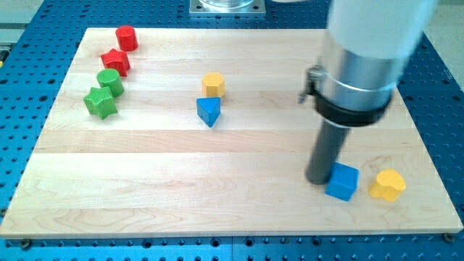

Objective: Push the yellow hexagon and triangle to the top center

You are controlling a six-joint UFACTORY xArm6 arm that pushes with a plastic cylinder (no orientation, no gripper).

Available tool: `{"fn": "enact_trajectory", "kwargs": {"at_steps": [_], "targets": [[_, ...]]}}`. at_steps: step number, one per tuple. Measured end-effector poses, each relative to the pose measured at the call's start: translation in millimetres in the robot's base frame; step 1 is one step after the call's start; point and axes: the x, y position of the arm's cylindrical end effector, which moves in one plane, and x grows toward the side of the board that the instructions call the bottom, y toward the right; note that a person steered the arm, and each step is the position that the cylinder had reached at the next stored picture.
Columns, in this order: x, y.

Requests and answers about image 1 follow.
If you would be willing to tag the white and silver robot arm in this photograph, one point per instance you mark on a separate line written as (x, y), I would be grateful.
(366, 47)

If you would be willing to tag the blue triangle block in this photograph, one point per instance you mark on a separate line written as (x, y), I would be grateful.
(208, 110)

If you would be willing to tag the yellow hexagon block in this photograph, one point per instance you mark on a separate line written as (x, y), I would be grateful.
(213, 85)

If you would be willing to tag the light wooden board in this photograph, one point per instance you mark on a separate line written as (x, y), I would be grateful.
(155, 169)

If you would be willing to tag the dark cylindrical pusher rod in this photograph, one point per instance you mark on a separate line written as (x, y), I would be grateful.
(329, 142)

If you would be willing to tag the blue cube block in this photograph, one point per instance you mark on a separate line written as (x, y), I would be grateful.
(343, 181)

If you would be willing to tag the red star block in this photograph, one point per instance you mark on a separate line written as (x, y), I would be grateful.
(117, 60)

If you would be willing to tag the green cylinder block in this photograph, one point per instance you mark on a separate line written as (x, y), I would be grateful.
(111, 78)

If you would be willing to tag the green star block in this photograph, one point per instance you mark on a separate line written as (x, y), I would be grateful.
(100, 102)

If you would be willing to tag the red cylinder block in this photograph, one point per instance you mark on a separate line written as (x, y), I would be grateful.
(126, 38)

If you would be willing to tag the yellow heart block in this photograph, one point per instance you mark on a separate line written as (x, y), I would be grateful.
(388, 185)

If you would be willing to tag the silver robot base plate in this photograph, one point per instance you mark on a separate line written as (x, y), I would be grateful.
(204, 8)

